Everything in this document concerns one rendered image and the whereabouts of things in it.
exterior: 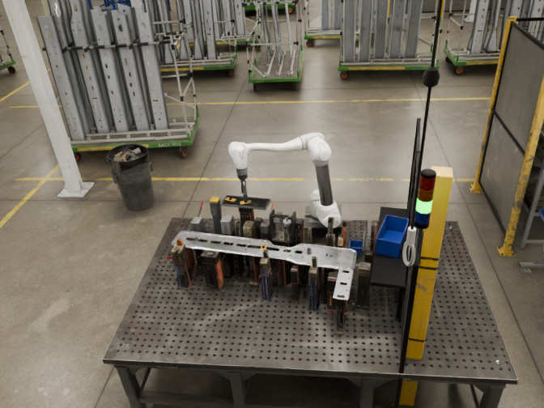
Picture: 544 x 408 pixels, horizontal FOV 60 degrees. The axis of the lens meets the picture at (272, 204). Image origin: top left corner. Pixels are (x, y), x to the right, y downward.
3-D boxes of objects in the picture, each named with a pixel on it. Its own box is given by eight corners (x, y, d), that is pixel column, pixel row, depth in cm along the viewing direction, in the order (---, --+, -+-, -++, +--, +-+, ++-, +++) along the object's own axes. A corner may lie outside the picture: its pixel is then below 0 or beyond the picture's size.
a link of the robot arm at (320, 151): (333, 214, 395) (345, 228, 377) (316, 220, 393) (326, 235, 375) (323, 133, 351) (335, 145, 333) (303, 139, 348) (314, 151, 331)
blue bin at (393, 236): (374, 252, 328) (376, 238, 321) (384, 228, 351) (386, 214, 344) (398, 258, 322) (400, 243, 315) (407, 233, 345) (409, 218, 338)
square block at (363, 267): (355, 308, 331) (358, 268, 312) (357, 299, 337) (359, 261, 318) (367, 309, 329) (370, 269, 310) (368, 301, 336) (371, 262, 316)
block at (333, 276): (324, 311, 330) (325, 281, 315) (327, 299, 339) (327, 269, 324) (337, 312, 328) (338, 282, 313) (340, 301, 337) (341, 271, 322)
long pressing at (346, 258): (168, 248, 354) (167, 246, 354) (180, 230, 372) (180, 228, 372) (354, 271, 320) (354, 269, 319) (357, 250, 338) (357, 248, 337)
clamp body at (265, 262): (259, 300, 343) (255, 264, 324) (264, 289, 353) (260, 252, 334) (271, 302, 341) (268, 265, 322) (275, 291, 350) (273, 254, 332)
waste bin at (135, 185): (112, 214, 579) (97, 162, 539) (129, 192, 623) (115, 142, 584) (152, 215, 573) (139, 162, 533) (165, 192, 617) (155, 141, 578)
